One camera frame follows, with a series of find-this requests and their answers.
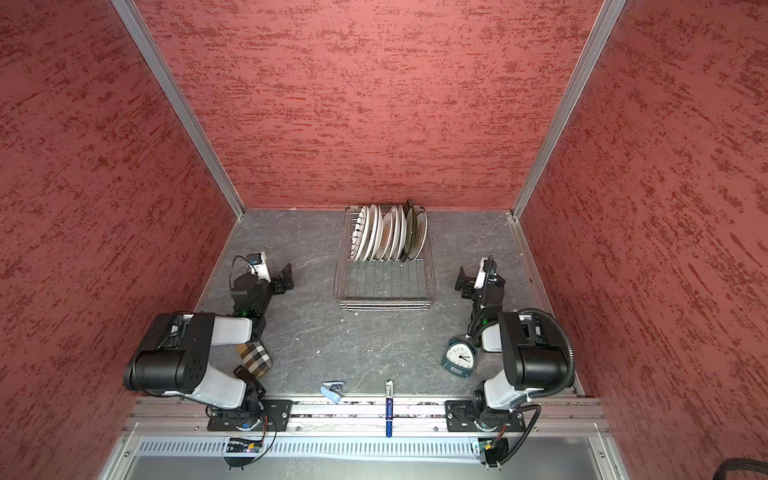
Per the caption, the blue white striped plate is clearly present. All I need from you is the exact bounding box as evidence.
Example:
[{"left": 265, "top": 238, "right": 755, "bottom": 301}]
[{"left": 349, "top": 206, "right": 369, "bottom": 261}]

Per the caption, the white watermelon pattern plate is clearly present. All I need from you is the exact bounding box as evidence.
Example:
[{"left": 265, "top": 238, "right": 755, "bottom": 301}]
[{"left": 362, "top": 204, "right": 381, "bottom": 261}]

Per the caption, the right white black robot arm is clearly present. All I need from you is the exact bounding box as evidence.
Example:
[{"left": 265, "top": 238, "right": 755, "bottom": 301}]
[{"left": 442, "top": 257, "right": 576, "bottom": 433}]

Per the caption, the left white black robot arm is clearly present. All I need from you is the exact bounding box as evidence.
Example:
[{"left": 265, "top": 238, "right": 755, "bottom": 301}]
[{"left": 123, "top": 253, "right": 294, "bottom": 417}]

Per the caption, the white plate in rack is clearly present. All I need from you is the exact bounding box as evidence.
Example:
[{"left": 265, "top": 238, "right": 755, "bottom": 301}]
[{"left": 388, "top": 205, "right": 407, "bottom": 261}]

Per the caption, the brown patterned plate in rack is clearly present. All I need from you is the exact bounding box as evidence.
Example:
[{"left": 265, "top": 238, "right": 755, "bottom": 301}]
[{"left": 377, "top": 210, "right": 393, "bottom": 261}]

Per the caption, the rearmost brown rim plate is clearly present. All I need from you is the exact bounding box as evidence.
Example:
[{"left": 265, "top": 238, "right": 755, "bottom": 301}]
[{"left": 412, "top": 207, "right": 428, "bottom": 259}]

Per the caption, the green alarm clock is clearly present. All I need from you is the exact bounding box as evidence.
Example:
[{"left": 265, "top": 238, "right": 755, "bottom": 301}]
[{"left": 441, "top": 338, "right": 476, "bottom": 378}]

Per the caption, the plaid fabric pouch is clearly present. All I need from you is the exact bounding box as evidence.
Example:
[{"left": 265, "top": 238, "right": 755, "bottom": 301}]
[{"left": 236, "top": 340, "right": 273, "bottom": 378}]

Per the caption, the light blue clip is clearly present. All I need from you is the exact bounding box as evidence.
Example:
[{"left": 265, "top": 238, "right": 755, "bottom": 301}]
[{"left": 320, "top": 381, "right": 345, "bottom": 404}]

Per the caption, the blue marker pen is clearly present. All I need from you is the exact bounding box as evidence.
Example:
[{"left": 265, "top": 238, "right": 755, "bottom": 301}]
[{"left": 385, "top": 380, "right": 394, "bottom": 438}]

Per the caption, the left small circuit board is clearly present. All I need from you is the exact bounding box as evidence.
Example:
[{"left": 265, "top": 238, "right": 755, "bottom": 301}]
[{"left": 223, "top": 437, "right": 267, "bottom": 470}]

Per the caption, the small circuit board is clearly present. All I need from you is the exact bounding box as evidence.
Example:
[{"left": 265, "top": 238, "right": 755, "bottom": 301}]
[
  {"left": 476, "top": 438, "right": 509, "bottom": 469},
  {"left": 223, "top": 437, "right": 267, "bottom": 470}
]

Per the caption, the right small circuit board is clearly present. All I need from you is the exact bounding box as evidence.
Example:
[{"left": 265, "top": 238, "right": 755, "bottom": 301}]
[{"left": 476, "top": 438, "right": 509, "bottom": 469}]

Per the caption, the metal wire dish rack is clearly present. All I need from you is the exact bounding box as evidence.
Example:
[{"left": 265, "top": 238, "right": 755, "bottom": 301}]
[{"left": 334, "top": 205, "right": 437, "bottom": 311}]

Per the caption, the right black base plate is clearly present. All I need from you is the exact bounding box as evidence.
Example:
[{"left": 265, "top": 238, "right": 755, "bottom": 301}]
[{"left": 444, "top": 400, "right": 526, "bottom": 434}]

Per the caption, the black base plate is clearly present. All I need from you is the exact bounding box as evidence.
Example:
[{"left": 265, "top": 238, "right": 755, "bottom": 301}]
[
  {"left": 206, "top": 399, "right": 294, "bottom": 434},
  {"left": 444, "top": 400, "right": 526, "bottom": 434}
]

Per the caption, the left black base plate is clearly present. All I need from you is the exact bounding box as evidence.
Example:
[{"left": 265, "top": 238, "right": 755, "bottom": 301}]
[{"left": 206, "top": 399, "right": 294, "bottom": 434}]

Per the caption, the aluminium front rail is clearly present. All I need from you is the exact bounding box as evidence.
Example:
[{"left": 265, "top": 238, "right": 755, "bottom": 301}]
[{"left": 122, "top": 395, "right": 612, "bottom": 437}]

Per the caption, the white slotted cable duct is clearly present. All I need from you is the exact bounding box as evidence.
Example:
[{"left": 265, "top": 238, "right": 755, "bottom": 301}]
[{"left": 134, "top": 436, "right": 479, "bottom": 463}]

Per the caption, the right aluminium corner post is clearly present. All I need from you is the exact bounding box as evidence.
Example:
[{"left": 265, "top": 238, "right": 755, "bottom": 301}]
[{"left": 511, "top": 0, "right": 626, "bottom": 223}]

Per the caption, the aluminium corner post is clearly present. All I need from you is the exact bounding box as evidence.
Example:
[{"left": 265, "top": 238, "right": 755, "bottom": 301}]
[
  {"left": 111, "top": 0, "right": 247, "bottom": 220},
  {"left": 511, "top": 0, "right": 626, "bottom": 223}
]

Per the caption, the left aluminium corner post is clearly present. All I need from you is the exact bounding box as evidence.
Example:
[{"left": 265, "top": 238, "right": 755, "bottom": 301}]
[{"left": 111, "top": 0, "right": 247, "bottom": 220}]

